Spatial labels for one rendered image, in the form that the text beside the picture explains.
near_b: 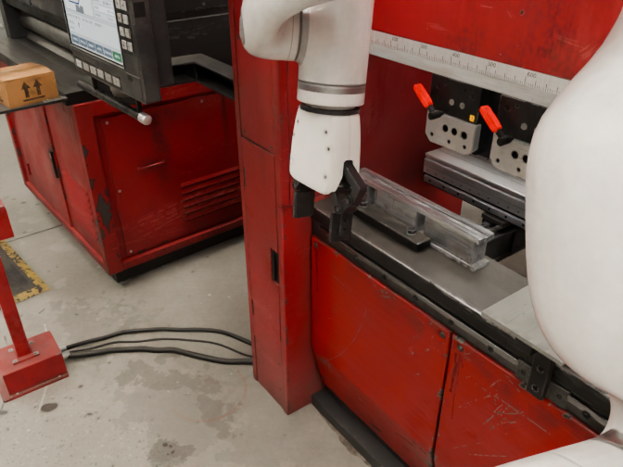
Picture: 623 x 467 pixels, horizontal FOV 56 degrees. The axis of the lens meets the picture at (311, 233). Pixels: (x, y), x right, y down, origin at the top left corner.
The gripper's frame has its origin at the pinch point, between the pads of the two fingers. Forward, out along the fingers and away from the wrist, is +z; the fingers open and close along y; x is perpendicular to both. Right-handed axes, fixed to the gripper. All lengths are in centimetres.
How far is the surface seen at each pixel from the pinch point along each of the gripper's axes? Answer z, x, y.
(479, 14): -27, 58, -32
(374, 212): 28, 61, -64
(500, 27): -25, 58, -27
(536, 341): 28, 46, 6
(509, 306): 26, 49, -4
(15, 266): 111, -20, -251
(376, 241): 33, 56, -55
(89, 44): -12, -4, -117
